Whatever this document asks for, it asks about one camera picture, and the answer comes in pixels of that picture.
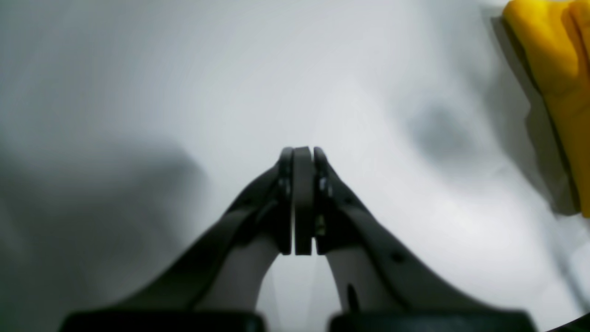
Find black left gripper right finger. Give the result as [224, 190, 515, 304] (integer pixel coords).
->
[294, 147, 535, 332]

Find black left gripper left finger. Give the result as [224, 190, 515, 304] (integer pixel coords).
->
[61, 148, 294, 332]

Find yellow T-shirt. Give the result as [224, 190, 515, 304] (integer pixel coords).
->
[503, 0, 590, 218]

